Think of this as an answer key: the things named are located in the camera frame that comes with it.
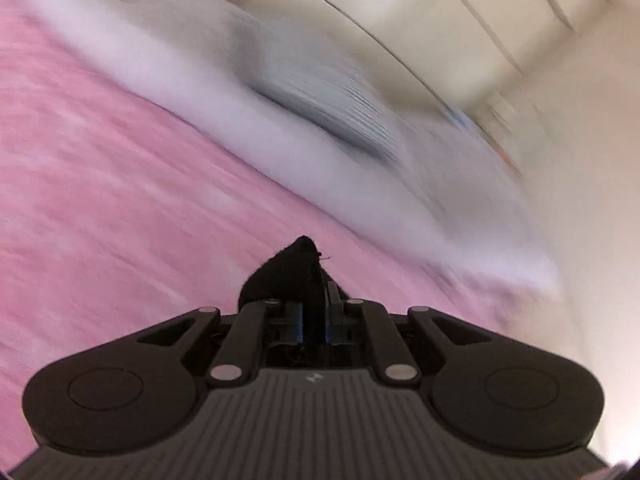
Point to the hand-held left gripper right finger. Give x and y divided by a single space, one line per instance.
331 327

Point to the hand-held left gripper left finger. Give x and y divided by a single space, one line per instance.
298 321

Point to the black cloth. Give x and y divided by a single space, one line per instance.
290 270

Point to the grey-blue pillow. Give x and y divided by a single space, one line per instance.
325 105

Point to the pink fleece blanket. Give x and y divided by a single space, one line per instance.
100 210

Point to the white quilt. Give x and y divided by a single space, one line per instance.
175 70

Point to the cream wardrobe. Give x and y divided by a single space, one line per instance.
450 10

